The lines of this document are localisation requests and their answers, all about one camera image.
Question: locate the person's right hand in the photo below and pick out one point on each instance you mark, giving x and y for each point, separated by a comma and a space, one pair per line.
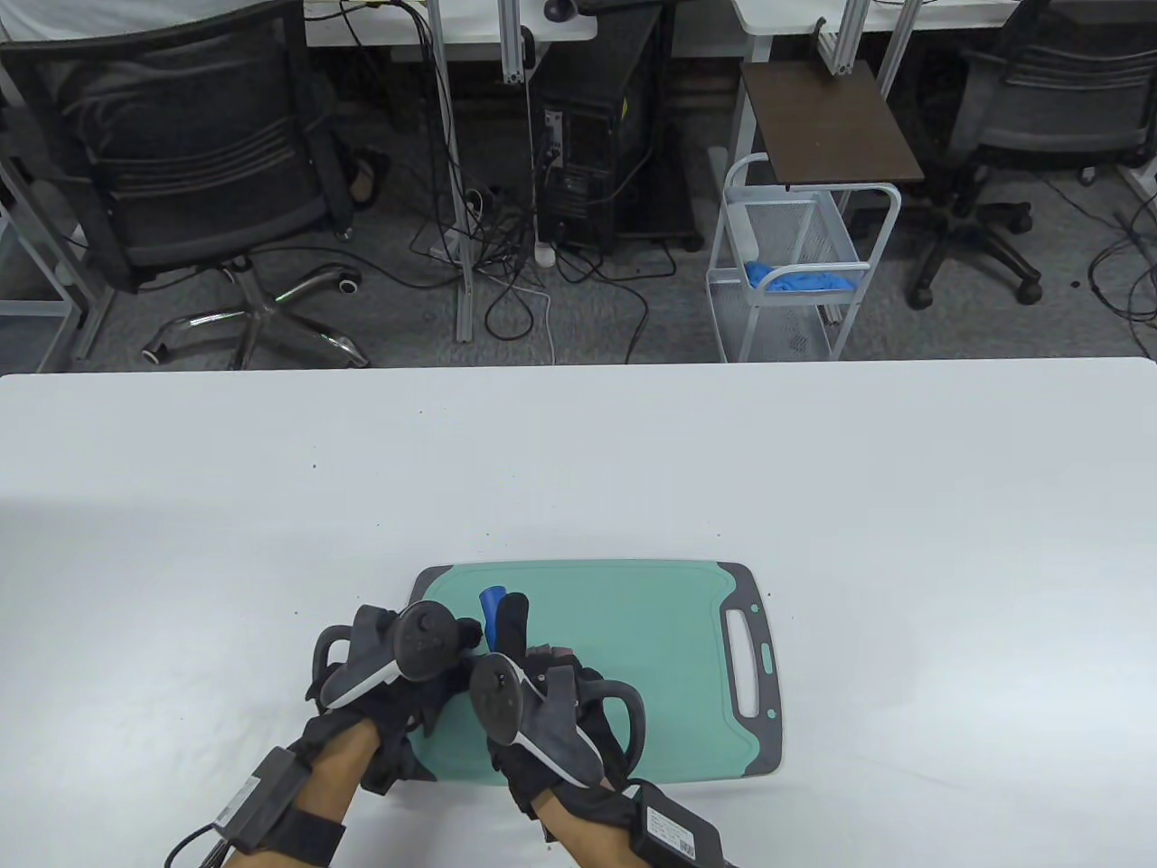
512, 624

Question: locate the person's left hand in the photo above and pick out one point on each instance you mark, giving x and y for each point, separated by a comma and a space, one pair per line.
402, 714

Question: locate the blue plastic scraper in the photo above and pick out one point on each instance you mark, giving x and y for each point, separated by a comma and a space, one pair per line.
490, 610

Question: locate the black grey hand controller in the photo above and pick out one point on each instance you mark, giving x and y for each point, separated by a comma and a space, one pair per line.
425, 637
493, 692

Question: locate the person's left forearm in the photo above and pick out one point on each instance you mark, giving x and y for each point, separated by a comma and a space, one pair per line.
339, 773

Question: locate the person's right forearm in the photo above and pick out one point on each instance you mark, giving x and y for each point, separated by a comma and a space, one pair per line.
587, 836

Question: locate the green grey cutting board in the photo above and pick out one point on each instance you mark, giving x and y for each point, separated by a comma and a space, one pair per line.
660, 651

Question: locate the blue cloth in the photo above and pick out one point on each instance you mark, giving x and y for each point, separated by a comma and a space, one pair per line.
795, 280

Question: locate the black computer tower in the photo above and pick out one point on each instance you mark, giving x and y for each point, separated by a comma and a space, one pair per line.
587, 154

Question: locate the black mesh chair chrome base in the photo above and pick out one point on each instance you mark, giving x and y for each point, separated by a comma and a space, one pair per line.
208, 208

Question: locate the brown wooden board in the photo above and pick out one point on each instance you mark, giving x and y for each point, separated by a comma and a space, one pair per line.
832, 127

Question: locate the black computer mouse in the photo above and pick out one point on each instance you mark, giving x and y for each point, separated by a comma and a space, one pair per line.
560, 9

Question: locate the black office chair right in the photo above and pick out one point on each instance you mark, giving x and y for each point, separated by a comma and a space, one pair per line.
1048, 136

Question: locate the white desk leg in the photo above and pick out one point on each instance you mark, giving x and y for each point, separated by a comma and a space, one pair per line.
1141, 181

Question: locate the white metal frame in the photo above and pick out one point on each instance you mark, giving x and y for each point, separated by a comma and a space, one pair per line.
36, 307

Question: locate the aluminium profile post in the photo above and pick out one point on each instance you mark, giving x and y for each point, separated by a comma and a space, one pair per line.
899, 45
845, 45
515, 45

